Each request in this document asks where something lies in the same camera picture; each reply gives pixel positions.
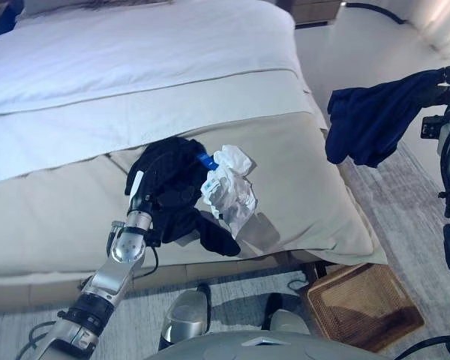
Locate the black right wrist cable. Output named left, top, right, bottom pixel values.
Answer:
left=391, top=115, right=450, bottom=360

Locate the brown wicker basket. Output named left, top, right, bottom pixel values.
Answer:
left=306, top=262, right=425, bottom=353

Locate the silver right robot leg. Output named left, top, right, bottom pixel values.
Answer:
left=260, top=292, right=312, bottom=335

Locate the silver left robot leg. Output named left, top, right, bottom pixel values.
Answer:
left=157, top=283, right=212, bottom=352

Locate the large bed with beige blanket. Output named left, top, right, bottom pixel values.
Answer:
left=0, top=0, right=329, bottom=187

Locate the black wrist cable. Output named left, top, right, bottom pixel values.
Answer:
left=391, top=115, right=450, bottom=360
left=106, top=220, right=159, bottom=278

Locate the white garment with blue tag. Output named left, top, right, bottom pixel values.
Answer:
left=194, top=144, right=258, bottom=240

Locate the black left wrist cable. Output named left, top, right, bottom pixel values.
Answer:
left=106, top=220, right=159, bottom=278

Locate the black garment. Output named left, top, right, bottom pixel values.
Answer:
left=124, top=136, right=242, bottom=258

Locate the brown wooden nightstand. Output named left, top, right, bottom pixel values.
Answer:
left=290, top=0, right=342, bottom=27

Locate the dark cushion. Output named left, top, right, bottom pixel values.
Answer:
left=0, top=0, right=23, bottom=44

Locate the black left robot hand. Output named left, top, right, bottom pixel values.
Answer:
left=128, top=164, right=195, bottom=215

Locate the navy blue garment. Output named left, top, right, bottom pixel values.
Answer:
left=325, top=69, right=449, bottom=169

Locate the grey robot torso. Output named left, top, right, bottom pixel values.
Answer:
left=142, top=329, right=391, bottom=360

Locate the grey striped area rug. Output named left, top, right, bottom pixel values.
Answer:
left=0, top=140, right=450, bottom=360

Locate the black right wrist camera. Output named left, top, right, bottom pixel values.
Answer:
left=419, top=115, right=443, bottom=140

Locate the silver robot leg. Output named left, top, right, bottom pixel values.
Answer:
left=157, top=283, right=212, bottom=352
left=260, top=292, right=312, bottom=335

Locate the black window base strip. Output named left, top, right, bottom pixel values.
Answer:
left=340, top=1, right=417, bottom=26

